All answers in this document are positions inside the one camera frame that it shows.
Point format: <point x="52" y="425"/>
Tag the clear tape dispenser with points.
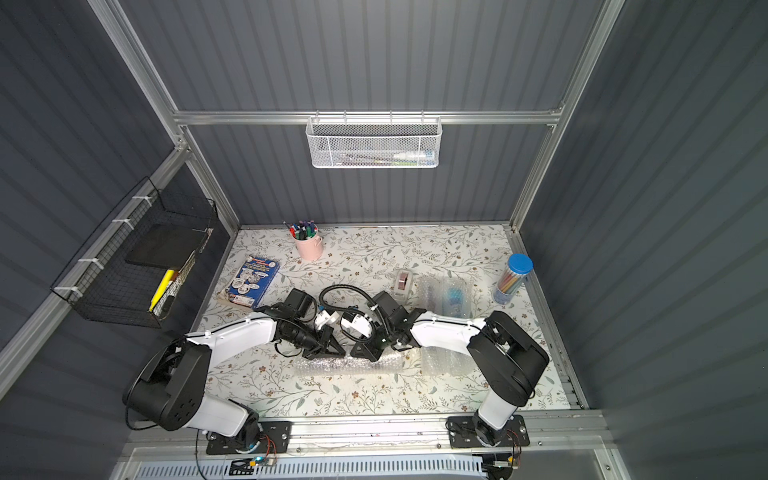
<point x="403" y="283"/>

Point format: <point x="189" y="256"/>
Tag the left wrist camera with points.
<point x="324" y="317"/>

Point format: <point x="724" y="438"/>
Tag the black notebook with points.
<point x="166" y="246"/>

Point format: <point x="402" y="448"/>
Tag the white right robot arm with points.
<point x="509" y="359"/>

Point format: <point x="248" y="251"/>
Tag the purple bottle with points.
<point x="354" y="366"/>

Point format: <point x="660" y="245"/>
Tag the blue glass bottle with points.
<point x="456" y="304"/>

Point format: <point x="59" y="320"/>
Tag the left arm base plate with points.
<point x="256" y="438"/>

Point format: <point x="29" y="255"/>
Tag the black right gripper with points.
<point x="379" y="339"/>

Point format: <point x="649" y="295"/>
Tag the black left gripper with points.
<point x="321" y="341"/>

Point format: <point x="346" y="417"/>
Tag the yellow highlighter marker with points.
<point x="163" y="286"/>

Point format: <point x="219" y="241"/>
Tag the pink pen holder cup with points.
<point x="310" y="249"/>

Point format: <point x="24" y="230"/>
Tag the blue-lidded pencil tube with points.
<point x="518" y="266"/>

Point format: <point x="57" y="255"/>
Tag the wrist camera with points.
<point x="359" y="324"/>
<point x="324" y="317"/>

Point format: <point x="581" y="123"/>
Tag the blue children's book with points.
<point x="251" y="281"/>

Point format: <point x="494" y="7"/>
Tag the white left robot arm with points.
<point x="170" y="390"/>

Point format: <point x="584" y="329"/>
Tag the black wire wall basket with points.
<point x="133" y="275"/>

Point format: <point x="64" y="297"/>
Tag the white wire mesh basket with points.
<point x="390" y="144"/>

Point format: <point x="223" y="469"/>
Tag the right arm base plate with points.
<point x="467" y="432"/>

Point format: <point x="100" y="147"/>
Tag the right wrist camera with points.
<point x="359" y="324"/>

